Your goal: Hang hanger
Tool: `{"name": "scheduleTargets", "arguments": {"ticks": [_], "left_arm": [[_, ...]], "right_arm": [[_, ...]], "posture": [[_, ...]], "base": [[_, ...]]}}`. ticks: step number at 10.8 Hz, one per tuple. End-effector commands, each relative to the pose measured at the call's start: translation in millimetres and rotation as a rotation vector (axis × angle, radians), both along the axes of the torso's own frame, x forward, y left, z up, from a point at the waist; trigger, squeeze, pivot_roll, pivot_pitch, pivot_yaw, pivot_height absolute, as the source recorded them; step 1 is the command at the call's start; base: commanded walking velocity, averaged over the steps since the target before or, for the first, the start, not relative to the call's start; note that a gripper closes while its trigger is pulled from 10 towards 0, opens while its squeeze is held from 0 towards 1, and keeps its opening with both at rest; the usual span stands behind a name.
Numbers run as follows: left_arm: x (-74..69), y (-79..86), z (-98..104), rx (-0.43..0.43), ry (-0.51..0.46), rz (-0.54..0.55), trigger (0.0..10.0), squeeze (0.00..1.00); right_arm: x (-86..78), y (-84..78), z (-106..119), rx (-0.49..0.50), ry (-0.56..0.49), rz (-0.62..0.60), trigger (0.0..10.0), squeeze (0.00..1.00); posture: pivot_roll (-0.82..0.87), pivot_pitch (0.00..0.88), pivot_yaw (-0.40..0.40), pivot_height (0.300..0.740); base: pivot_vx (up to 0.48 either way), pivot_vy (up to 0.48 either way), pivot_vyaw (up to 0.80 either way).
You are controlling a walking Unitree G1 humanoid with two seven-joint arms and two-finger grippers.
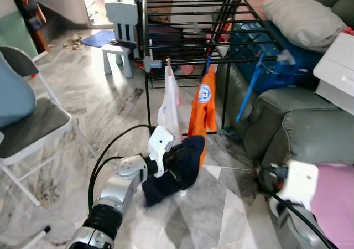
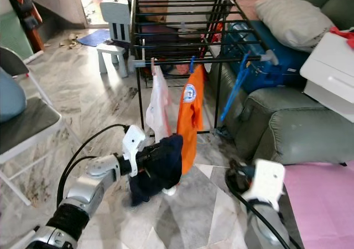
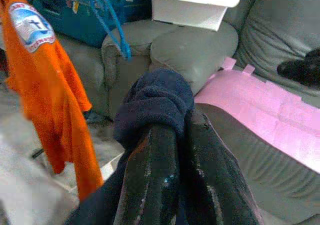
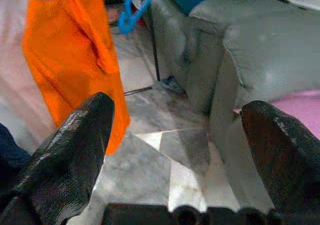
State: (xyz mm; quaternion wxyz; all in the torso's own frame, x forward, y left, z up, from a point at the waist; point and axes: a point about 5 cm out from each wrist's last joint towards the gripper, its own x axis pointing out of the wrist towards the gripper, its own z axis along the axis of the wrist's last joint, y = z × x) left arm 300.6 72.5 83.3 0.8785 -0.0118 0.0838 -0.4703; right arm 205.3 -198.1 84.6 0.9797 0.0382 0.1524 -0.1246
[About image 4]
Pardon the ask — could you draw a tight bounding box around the white garment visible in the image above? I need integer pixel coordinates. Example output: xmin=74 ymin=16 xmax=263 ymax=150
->
xmin=0 ymin=0 xmax=61 ymax=151

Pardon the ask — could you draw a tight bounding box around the pink puzzle mat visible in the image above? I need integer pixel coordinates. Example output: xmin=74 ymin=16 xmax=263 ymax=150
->
xmin=232 ymin=89 xmax=320 ymax=128

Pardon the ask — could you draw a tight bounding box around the orange garment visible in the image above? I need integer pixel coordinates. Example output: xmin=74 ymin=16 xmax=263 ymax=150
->
xmin=21 ymin=0 xmax=132 ymax=156

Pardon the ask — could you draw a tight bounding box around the grey green sofa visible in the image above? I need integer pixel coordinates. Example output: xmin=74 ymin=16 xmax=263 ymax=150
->
xmin=149 ymin=0 xmax=320 ymax=211

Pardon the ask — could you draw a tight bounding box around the navy garment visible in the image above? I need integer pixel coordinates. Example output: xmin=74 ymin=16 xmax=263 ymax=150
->
xmin=0 ymin=123 xmax=32 ymax=186

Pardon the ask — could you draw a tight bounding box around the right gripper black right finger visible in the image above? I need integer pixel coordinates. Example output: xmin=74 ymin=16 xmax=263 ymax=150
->
xmin=239 ymin=99 xmax=320 ymax=225

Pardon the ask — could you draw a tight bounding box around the black clothes drying rack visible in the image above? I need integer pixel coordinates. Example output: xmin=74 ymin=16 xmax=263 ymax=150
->
xmin=122 ymin=0 xmax=162 ymax=96

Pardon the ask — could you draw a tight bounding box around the blue plastic hanger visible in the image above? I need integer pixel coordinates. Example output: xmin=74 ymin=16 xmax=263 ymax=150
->
xmin=117 ymin=0 xmax=163 ymax=36

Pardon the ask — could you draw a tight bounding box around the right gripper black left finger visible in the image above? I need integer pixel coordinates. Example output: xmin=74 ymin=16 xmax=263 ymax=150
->
xmin=0 ymin=91 xmax=116 ymax=225

